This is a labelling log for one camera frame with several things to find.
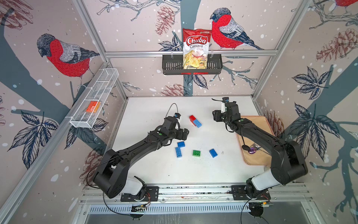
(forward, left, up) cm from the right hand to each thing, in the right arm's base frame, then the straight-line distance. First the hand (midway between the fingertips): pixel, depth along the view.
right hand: (215, 111), depth 91 cm
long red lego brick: (+3, +15, -13) cm, 20 cm away
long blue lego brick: (-23, +24, -16) cm, 37 cm away
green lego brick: (-23, +13, -16) cm, 30 cm away
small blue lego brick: (-18, +23, -14) cm, 32 cm away
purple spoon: (-20, -24, -14) cm, 34 cm away
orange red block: (-14, +68, +18) cm, 72 cm away
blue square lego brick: (-23, +2, -14) cm, 27 cm away
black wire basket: (+26, +29, +18) cm, 43 cm away
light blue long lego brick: (-2, +11, -13) cm, 17 cm away
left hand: (-12, +20, -3) cm, 24 cm away
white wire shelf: (-16, +73, +15) cm, 76 cm away
